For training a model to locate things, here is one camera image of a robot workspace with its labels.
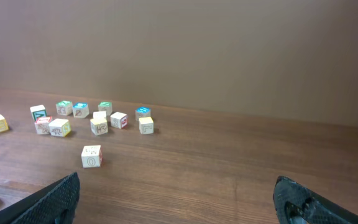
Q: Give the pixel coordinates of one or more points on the plain block yellow side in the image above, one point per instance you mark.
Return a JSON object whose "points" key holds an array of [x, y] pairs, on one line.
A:
{"points": [[59, 127]]}

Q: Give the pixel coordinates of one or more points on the green N block right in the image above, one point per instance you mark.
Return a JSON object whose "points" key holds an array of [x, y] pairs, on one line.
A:
{"points": [[105, 106]]}

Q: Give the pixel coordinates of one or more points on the green N block left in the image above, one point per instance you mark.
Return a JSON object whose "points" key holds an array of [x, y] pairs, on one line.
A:
{"points": [[64, 107]]}

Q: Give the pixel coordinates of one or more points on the white green W block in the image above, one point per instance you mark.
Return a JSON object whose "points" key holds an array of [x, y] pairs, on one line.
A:
{"points": [[38, 111]]}

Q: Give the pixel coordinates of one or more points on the lone block with zero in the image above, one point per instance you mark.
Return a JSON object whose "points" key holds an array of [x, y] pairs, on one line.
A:
{"points": [[92, 156]]}

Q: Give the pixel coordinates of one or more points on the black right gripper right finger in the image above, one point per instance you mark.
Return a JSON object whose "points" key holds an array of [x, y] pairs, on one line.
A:
{"points": [[294, 203]]}

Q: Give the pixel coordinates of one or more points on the blue top block right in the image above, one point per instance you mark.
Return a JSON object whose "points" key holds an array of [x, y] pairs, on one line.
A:
{"points": [[142, 112]]}

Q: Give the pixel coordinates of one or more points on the blue top block left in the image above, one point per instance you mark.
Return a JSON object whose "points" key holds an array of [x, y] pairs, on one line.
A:
{"points": [[80, 110]]}

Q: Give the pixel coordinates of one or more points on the green n block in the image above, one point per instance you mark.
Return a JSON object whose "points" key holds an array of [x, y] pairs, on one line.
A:
{"points": [[105, 106], [64, 107]]}

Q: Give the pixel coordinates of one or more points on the plain block number two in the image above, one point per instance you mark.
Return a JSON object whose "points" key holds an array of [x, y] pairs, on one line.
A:
{"points": [[118, 120]]}

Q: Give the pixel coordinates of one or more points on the yellow top elephant block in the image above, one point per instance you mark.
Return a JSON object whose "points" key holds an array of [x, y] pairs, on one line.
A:
{"points": [[99, 126]]}

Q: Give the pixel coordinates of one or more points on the red I top block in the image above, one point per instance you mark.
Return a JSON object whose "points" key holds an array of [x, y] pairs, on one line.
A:
{"points": [[42, 124]]}

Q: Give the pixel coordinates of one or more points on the blue block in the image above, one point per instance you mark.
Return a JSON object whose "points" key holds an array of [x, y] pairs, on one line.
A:
{"points": [[80, 110], [142, 112]]}

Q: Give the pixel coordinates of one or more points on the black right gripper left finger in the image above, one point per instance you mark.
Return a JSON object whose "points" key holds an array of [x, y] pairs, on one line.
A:
{"points": [[54, 204]]}

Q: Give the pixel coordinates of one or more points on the yellow top block right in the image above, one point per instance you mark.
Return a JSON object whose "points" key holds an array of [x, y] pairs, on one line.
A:
{"points": [[146, 125]]}

